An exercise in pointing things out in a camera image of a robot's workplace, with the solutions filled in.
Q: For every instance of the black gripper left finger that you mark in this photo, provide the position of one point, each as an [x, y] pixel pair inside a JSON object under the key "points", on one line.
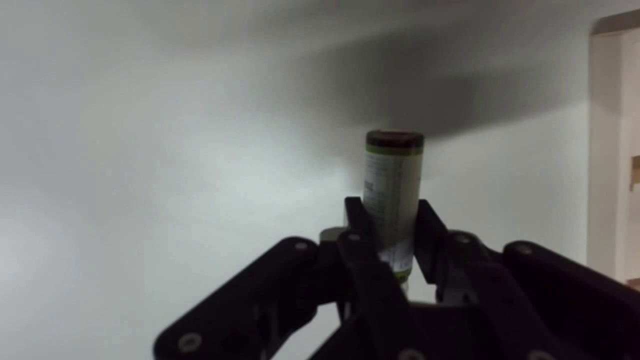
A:
{"points": [[292, 292]]}

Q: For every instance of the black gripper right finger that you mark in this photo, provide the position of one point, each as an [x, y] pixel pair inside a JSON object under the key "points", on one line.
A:
{"points": [[520, 292]]}

